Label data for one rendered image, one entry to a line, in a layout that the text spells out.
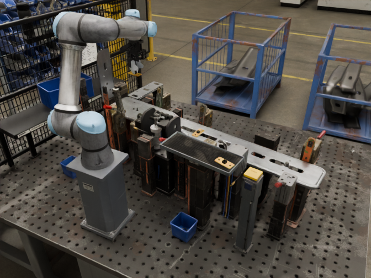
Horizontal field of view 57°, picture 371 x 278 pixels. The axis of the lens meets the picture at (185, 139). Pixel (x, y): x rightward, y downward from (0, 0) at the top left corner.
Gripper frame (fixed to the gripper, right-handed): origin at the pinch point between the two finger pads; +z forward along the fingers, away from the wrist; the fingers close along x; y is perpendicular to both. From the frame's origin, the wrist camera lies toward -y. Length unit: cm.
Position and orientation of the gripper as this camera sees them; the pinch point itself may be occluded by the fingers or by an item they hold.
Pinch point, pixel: (134, 71)
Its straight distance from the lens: 212.0
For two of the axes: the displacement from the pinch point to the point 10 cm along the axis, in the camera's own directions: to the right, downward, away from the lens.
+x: 5.7, -4.5, 6.8
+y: 8.2, 3.2, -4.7
